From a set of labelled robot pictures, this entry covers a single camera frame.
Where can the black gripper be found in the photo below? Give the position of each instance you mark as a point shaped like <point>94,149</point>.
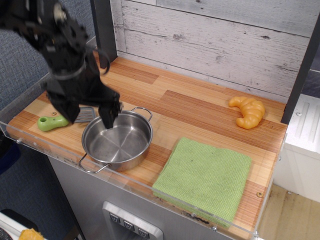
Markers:
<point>76,82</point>

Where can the stainless steel pot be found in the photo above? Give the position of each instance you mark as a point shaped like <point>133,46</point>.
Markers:
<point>122,147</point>

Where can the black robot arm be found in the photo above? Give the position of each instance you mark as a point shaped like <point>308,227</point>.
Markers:
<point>47,26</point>

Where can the green cloth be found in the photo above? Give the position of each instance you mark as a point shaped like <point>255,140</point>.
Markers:
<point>204,180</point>

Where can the clear acrylic guard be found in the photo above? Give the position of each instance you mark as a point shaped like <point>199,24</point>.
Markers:
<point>183,105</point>

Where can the silver dispenser panel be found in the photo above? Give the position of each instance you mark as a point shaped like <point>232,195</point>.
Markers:
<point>131,222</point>

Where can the yellow black object corner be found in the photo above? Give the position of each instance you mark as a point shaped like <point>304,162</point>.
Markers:
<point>17,231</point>

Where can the orange plastic croissant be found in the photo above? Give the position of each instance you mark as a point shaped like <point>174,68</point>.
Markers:
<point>252,111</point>

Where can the white appliance right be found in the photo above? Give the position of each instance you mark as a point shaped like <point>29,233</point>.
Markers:
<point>298,167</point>

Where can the green handled grey spatula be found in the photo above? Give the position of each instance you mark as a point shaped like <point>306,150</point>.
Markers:
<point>46,123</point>

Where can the dark grey left post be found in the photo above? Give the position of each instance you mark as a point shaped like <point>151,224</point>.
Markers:
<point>104,31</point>

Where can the dark grey post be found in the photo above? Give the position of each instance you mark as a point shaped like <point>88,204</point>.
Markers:
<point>104,31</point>
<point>303,72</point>

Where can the dark grey right post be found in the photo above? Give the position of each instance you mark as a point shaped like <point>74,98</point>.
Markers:
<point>303,72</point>

